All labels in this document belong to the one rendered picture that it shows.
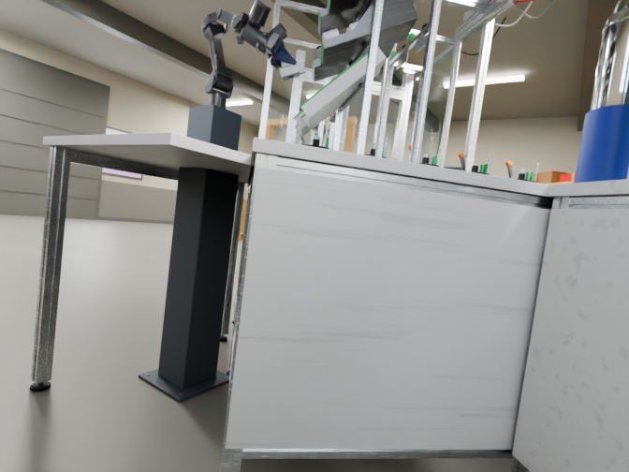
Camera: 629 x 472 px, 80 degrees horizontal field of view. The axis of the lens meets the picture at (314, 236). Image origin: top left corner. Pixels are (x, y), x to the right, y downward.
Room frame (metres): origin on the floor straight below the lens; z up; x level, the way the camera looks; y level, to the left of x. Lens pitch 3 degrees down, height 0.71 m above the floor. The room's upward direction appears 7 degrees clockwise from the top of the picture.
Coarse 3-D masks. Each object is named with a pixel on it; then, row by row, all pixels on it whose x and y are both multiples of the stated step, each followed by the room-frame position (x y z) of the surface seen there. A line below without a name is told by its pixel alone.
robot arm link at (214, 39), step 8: (208, 24) 1.49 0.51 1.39; (216, 24) 1.51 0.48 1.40; (208, 32) 1.50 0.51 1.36; (216, 32) 1.50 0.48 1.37; (224, 32) 1.53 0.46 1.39; (208, 40) 1.51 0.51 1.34; (216, 40) 1.49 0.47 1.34; (216, 48) 1.47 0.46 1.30; (216, 56) 1.46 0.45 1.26; (216, 64) 1.44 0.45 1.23; (224, 64) 1.47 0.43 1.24; (216, 72) 1.41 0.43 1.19; (224, 72) 1.43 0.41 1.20; (216, 80) 1.41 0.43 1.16; (224, 80) 1.42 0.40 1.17; (232, 80) 1.45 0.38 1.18; (216, 88) 1.43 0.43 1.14; (224, 88) 1.43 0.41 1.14
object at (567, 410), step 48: (576, 192) 0.86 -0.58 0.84; (624, 192) 0.75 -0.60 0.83; (576, 240) 0.84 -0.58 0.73; (624, 240) 0.74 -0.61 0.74; (576, 288) 0.82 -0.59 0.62; (624, 288) 0.72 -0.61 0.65; (576, 336) 0.81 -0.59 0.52; (624, 336) 0.71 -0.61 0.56; (528, 384) 0.91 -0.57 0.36; (576, 384) 0.79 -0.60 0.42; (624, 384) 0.69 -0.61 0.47; (528, 432) 0.89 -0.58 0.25; (576, 432) 0.77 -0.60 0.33; (624, 432) 0.68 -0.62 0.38
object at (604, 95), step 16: (624, 16) 1.11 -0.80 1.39; (608, 32) 1.15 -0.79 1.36; (624, 32) 1.11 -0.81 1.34; (608, 48) 1.14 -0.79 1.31; (624, 48) 1.10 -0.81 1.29; (608, 64) 1.13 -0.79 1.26; (624, 64) 1.10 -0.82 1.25; (608, 80) 1.12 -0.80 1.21; (624, 80) 1.10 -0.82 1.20; (592, 96) 1.18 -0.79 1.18; (608, 96) 1.12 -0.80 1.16; (624, 96) 1.09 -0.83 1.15
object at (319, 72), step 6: (384, 48) 1.28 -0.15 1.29; (390, 48) 1.30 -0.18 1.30; (318, 60) 1.25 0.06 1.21; (348, 60) 1.28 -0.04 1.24; (318, 66) 1.25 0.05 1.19; (324, 66) 1.27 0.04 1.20; (330, 66) 1.29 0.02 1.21; (336, 66) 1.30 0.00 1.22; (342, 66) 1.32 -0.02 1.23; (318, 72) 1.30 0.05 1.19; (324, 72) 1.32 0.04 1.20; (330, 72) 1.34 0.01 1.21; (336, 72) 1.36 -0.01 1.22; (318, 78) 1.35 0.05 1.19; (324, 78) 1.37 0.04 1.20
